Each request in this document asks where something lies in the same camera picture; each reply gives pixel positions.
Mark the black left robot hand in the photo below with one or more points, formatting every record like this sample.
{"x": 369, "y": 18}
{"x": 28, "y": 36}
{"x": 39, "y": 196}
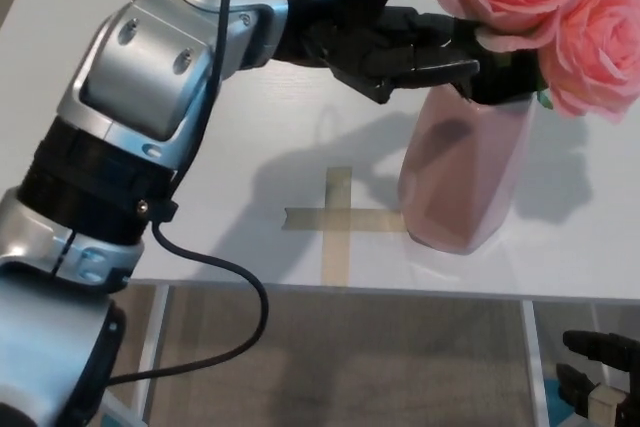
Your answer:
{"x": 345, "y": 27}

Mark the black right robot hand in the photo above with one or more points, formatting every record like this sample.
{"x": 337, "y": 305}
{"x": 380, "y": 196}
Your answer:
{"x": 620, "y": 352}

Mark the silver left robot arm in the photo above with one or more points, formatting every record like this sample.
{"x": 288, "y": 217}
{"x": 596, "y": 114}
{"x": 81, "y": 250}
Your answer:
{"x": 140, "y": 72}

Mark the pink faceted ceramic vase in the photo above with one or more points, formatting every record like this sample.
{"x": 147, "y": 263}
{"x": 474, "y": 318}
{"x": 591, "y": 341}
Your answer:
{"x": 460, "y": 182}

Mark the white table leg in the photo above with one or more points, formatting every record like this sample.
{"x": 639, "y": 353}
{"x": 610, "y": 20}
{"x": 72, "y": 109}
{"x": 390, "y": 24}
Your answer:
{"x": 534, "y": 372}
{"x": 152, "y": 337}

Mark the teal floor tape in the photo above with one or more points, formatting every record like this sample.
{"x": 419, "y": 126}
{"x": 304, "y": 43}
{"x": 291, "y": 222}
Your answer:
{"x": 555, "y": 412}

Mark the beige tape strip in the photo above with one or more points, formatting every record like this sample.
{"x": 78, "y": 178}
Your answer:
{"x": 336, "y": 257}
{"x": 370, "y": 220}

